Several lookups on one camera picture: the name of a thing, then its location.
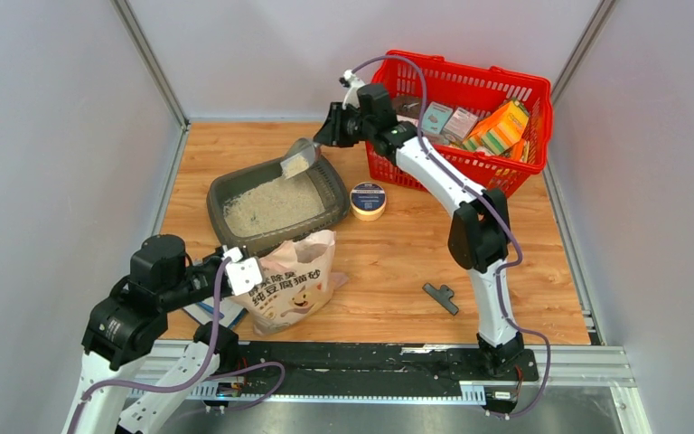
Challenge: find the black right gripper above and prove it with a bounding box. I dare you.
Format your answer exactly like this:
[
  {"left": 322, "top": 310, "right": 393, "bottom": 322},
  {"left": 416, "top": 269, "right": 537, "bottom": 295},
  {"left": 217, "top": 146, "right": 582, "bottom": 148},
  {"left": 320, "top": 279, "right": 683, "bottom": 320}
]
[{"left": 315, "top": 101, "right": 377, "bottom": 147}]

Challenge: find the silver metal scoop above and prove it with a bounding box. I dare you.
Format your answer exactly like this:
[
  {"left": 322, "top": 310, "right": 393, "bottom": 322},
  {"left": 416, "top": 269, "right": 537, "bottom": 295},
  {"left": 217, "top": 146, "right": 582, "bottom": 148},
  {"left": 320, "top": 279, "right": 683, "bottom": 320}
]
[{"left": 280, "top": 137, "right": 321, "bottom": 179}]

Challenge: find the pink cat litter bag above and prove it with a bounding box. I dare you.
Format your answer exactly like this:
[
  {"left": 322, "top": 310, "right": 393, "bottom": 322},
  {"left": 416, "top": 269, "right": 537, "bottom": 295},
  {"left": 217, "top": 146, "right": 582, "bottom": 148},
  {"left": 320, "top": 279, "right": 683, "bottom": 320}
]
[{"left": 231, "top": 230, "right": 349, "bottom": 335}]

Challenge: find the black bag clip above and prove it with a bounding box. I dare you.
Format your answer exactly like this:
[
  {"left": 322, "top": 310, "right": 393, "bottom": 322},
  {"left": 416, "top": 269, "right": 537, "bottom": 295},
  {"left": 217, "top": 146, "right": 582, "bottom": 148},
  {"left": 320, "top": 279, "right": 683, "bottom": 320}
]
[{"left": 422, "top": 283, "right": 459, "bottom": 316}]

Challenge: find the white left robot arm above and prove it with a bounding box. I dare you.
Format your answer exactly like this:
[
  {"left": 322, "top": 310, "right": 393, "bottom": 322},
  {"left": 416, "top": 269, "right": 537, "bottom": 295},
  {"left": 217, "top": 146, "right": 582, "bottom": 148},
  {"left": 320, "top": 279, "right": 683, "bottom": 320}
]
[{"left": 63, "top": 235, "right": 240, "bottom": 433}]

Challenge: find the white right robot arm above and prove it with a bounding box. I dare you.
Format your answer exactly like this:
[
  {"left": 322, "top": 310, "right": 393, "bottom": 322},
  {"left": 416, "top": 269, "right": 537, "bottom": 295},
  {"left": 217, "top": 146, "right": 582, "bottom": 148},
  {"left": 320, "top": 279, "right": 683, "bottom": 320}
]
[{"left": 314, "top": 80, "right": 524, "bottom": 379}]

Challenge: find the blue razor box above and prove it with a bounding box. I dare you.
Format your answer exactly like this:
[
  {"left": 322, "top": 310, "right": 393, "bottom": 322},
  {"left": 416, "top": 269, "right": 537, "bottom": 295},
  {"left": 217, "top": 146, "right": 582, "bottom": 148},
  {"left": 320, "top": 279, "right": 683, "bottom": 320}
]
[{"left": 182, "top": 299, "right": 249, "bottom": 331}]

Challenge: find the grey litter box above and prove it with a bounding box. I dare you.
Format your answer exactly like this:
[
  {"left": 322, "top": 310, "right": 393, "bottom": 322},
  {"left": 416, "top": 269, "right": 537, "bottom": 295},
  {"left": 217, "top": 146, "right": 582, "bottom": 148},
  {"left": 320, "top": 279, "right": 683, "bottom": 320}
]
[{"left": 206, "top": 157, "right": 350, "bottom": 257}]

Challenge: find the yellow tape roll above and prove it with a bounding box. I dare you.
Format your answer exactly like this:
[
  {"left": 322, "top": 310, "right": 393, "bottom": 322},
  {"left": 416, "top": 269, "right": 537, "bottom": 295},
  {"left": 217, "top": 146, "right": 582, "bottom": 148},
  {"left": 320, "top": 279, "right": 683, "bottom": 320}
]
[{"left": 350, "top": 182, "right": 387, "bottom": 222}]

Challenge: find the teal sponge pack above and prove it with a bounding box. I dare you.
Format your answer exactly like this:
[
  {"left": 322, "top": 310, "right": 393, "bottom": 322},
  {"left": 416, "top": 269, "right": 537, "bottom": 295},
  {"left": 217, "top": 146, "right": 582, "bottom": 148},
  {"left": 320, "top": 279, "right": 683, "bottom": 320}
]
[{"left": 421, "top": 102, "right": 454, "bottom": 135}]

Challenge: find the red shopping basket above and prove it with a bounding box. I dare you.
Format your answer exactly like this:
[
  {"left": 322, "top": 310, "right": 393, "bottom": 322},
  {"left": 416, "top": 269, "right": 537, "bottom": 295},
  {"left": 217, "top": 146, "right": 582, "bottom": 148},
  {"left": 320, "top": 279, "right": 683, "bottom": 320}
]
[{"left": 366, "top": 50, "right": 554, "bottom": 197}]

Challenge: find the orange sponge pack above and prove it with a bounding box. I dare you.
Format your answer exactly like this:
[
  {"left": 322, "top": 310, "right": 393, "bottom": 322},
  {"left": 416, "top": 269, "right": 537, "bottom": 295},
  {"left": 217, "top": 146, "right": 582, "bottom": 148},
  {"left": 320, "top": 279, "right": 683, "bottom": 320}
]
[{"left": 462, "top": 99, "right": 530, "bottom": 162}]

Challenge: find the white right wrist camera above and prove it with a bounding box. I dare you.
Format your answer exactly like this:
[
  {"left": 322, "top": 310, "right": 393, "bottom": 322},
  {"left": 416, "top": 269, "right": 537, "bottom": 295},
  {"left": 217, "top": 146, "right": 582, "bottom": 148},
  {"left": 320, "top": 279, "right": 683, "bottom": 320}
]
[{"left": 340, "top": 70, "right": 366, "bottom": 109}]

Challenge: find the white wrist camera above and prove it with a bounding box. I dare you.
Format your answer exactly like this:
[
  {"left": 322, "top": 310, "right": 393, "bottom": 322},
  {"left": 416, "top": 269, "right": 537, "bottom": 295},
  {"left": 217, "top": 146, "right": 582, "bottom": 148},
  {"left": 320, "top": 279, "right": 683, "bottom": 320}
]
[
  {"left": 340, "top": 70, "right": 366, "bottom": 109},
  {"left": 222, "top": 247, "right": 265, "bottom": 296}
]

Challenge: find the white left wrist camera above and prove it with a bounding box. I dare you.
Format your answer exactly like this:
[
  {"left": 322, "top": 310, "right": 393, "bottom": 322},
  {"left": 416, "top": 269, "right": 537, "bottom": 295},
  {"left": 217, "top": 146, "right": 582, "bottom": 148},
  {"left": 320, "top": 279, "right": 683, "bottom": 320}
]
[{"left": 222, "top": 247, "right": 265, "bottom": 296}]

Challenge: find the black mounting rail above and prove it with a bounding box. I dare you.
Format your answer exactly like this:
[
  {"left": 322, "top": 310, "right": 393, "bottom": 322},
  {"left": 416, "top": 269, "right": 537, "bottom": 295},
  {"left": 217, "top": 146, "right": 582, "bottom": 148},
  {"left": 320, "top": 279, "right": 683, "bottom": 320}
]
[{"left": 219, "top": 341, "right": 539, "bottom": 398}]

